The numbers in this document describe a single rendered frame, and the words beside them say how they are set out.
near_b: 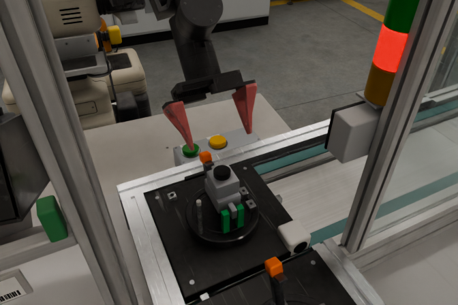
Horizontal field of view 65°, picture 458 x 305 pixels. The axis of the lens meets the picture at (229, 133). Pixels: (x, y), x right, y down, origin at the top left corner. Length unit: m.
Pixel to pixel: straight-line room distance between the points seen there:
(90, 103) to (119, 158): 0.31
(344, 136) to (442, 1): 0.20
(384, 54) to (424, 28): 0.06
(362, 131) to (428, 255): 0.43
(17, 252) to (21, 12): 0.17
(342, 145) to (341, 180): 0.37
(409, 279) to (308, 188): 0.26
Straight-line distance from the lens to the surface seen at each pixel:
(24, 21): 0.20
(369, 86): 0.51
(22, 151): 0.34
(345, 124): 0.51
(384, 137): 0.54
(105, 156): 1.05
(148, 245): 0.71
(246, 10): 3.94
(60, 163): 0.25
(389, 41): 0.48
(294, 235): 0.67
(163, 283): 0.67
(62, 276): 0.84
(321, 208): 0.82
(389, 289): 0.82
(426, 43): 0.46
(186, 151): 0.85
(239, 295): 0.63
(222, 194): 0.62
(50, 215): 0.27
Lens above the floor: 1.53
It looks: 39 degrees down
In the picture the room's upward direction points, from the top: straight up
